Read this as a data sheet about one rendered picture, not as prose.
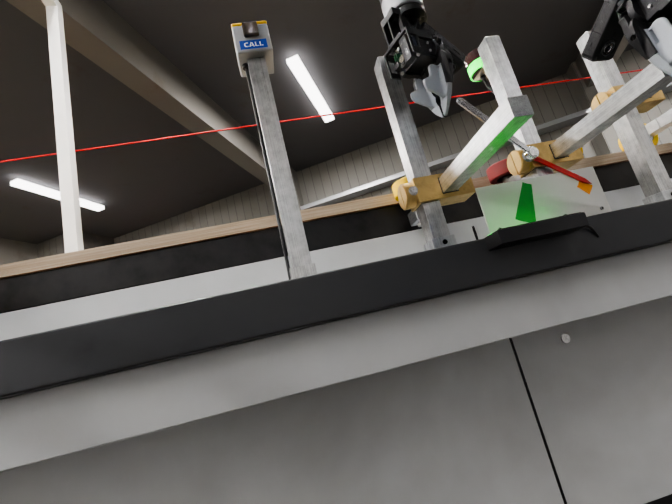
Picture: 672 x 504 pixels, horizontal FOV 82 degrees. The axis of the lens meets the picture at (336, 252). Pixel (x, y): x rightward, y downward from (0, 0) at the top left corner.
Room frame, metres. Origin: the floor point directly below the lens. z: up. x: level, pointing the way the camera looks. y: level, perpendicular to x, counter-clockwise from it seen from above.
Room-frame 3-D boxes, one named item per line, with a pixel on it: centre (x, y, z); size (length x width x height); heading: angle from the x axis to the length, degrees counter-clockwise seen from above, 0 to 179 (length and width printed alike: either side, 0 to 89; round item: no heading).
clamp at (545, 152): (0.76, -0.46, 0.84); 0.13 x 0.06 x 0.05; 100
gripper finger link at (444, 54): (0.62, -0.26, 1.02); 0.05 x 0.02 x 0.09; 30
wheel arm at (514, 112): (0.67, -0.24, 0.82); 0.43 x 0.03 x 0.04; 10
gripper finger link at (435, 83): (0.61, -0.24, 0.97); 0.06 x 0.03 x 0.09; 120
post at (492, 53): (0.75, -0.44, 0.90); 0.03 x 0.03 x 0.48; 10
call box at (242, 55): (0.66, 0.06, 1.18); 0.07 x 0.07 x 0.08; 10
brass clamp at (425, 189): (0.71, -0.21, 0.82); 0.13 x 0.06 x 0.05; 100
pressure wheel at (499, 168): (0.91, -0.45, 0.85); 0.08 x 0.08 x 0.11
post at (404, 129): (0.71, -0.19, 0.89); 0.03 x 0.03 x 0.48; 10
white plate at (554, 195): (0.72, -0.41, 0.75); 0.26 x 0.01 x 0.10; 100
